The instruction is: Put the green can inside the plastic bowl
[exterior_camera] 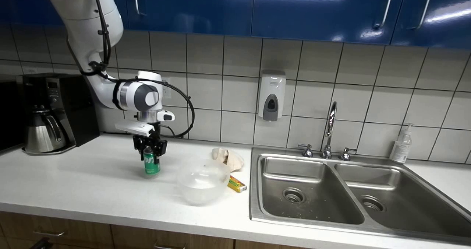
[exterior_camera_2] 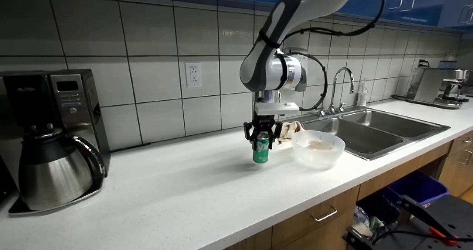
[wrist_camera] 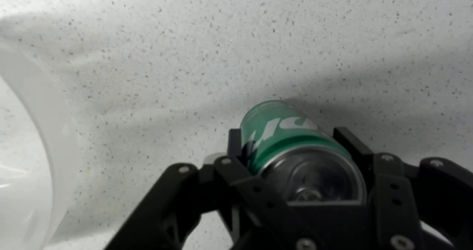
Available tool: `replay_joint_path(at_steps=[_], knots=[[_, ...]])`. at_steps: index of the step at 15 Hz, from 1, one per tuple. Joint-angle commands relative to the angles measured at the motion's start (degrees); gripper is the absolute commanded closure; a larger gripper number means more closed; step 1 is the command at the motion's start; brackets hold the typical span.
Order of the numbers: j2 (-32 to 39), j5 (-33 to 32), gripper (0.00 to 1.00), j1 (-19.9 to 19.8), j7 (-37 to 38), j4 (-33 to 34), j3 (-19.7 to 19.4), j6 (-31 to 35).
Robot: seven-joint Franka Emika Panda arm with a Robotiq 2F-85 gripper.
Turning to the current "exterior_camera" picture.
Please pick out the black coffee maker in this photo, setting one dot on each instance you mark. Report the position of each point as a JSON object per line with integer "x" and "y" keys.
{"x": 73, "y": 109}

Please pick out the clear pump bottle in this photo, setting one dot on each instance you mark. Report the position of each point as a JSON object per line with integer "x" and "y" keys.
{"x": 401, "y": 147}

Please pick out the steel double sink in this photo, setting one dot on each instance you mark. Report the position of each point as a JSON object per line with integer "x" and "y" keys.
{"x": 331, "y": 197}

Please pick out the wooden drawer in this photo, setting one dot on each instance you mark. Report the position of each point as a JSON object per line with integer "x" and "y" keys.
{"x": 140, "y": 238}
{"x": 81, "y": 228}

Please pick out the chrome tap lever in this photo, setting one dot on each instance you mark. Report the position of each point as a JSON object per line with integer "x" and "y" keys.
{"x": 306, "y": 151}
{"x": 346, "y": 154}

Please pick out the white wall socket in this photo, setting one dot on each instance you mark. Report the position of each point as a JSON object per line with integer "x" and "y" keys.
{"x": 166, "y": 90}

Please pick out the blue cabinet door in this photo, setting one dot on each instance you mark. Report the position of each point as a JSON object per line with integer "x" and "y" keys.
{"x": 22, "y": 6}
{"x": 449, "y": 24}
{"x": 316, "y": 17}
{"x": 191, "y": 9}

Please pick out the green can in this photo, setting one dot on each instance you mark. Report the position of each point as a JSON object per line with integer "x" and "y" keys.
{"x": 151, "y": 166}

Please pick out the clear plastic bowl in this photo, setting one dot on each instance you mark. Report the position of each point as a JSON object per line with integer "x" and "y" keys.
{"x": 202, "y": 184}

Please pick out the beige cloth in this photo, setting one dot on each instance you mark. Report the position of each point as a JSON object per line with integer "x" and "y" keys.
{"x": 230, "y": 158}

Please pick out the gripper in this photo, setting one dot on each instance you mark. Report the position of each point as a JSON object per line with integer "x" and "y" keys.
{"x": 156, "y": 129}

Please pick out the blue wall cabinet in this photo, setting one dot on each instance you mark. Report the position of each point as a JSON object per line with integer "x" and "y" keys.
{"x": 294, "y": 9}

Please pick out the white wall soap dispenser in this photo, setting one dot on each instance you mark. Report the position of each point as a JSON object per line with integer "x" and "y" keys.
{"x": 271, "y": 94}

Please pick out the black microwave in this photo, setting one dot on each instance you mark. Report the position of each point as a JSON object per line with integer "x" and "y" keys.
{"x": 9, "y": 116}

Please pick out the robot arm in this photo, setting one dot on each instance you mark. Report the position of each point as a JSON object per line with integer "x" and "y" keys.
{"x": 84, "y": 24}

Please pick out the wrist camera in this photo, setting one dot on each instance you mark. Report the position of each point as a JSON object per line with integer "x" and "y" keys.
{"x": 134, "y": 128}

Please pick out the chrome tap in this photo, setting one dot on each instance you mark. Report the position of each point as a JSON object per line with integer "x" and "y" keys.
{"x": 330, "y": 127}

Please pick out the steel coffee carafe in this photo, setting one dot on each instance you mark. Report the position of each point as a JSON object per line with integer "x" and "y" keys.
{"x": 42, "y": 133}

